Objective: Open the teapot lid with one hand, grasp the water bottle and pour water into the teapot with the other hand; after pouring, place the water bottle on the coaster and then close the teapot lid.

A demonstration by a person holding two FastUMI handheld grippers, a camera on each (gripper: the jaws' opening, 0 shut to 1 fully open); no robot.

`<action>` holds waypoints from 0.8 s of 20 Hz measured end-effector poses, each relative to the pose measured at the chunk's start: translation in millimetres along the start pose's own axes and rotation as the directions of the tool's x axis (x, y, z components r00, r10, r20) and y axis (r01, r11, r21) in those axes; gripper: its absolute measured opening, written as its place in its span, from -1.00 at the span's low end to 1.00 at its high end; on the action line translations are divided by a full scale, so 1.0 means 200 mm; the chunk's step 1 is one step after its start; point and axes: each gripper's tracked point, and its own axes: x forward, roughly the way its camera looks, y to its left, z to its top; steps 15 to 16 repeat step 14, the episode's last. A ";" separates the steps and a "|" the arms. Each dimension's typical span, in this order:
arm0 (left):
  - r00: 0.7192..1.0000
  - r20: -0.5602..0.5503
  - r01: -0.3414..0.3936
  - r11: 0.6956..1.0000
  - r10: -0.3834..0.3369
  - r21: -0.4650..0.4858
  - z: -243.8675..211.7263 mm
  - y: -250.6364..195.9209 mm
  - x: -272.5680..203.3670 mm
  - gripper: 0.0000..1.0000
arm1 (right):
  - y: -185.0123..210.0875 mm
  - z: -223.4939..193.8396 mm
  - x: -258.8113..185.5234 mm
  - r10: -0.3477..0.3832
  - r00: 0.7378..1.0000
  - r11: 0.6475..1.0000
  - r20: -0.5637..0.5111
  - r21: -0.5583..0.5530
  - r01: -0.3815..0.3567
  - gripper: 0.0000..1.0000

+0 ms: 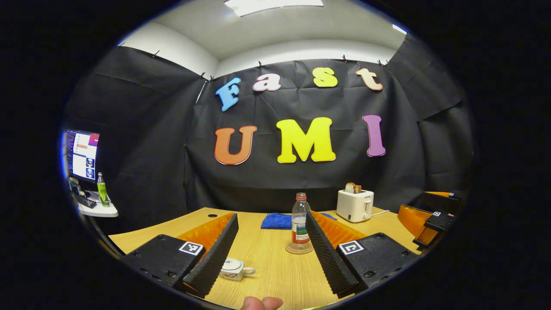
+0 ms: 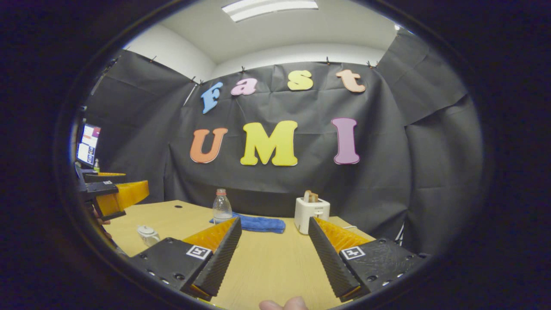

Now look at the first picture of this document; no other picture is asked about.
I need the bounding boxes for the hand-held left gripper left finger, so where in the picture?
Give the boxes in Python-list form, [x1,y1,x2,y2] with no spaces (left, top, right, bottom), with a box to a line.
[123,213,239,298]

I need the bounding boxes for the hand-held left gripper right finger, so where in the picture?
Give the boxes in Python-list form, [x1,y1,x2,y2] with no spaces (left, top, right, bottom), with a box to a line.
[305,211,420,298]

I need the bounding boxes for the white ceramic teacup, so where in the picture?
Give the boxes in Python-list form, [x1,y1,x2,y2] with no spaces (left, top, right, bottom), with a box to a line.
[220,263,256,282]

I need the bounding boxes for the clear round coaster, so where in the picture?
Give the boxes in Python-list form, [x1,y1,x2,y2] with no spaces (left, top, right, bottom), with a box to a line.
[285,241,314,255]

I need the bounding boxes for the clear plastic water bottle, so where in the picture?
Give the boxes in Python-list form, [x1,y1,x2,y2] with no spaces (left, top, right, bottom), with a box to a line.
[291,192,311,245]

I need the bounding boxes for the green drink bottle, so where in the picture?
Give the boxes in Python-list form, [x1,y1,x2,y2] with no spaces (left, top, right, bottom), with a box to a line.
[96,172,110,207]

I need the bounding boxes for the white toaster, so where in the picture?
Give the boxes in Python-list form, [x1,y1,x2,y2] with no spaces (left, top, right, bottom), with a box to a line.
[336,189,375,223]

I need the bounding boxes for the blue folded cloth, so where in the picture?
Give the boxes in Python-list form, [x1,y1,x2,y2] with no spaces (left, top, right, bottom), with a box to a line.
[261,213,338,229]

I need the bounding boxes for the black backdrop cloth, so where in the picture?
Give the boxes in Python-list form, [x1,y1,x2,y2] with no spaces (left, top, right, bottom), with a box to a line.
[62,34,476,235]

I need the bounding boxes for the white side table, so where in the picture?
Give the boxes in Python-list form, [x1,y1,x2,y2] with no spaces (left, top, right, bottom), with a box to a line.
[77,189,119,218]

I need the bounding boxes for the computer monitor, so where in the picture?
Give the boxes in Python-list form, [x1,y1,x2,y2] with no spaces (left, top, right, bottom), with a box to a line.
[65,130,100,181]

